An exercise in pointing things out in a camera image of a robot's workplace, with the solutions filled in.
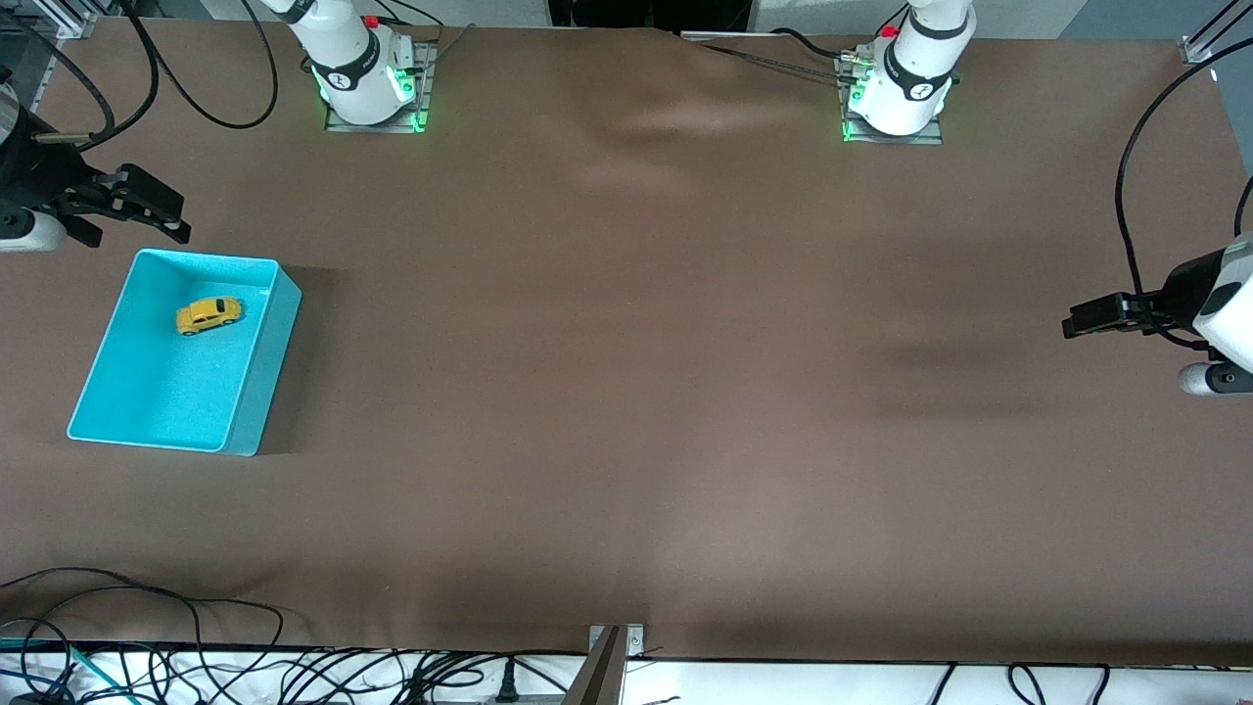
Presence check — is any yellow beetle toy car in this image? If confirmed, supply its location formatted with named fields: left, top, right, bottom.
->
left=176, top=297, right=243, bottom=337

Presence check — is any turquoise plastic bin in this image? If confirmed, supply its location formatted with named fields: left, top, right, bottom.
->
left=67, top=248, right=302, bottom=457

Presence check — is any brown table cover cloth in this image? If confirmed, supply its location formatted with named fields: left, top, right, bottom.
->
left=0, top=18, right=1253, bottom=667

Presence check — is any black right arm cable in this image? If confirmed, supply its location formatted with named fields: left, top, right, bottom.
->
left=78, top=0, right=160, bottom=153
left=122, top=0, right=281, bottom=130

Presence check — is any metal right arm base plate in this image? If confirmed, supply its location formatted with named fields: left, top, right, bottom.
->
left=325, top=39, right=434, bottom=134

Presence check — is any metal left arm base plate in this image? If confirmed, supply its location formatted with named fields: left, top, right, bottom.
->
left=842, top=54, right=946, bottom=146

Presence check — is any grey base cable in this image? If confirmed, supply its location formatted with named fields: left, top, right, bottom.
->
left=421, top=23, right=478, bottom=74

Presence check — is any long black floor cable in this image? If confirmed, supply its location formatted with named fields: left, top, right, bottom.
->
left=0, top=566, right=285, bottom=686

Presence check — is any thick black base cable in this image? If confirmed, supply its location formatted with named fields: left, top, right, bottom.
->
left=768, top=27, right=851, bottom=60

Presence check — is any thin dark base cable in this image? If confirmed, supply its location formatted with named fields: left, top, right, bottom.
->
left=680, top=34, right=855, bottom=79

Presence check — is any teal cable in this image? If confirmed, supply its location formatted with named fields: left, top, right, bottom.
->
left=0, top=636, right=109, bottom=691

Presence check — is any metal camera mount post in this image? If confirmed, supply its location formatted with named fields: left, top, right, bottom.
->
left=568, top=624, right=647, bottom=705

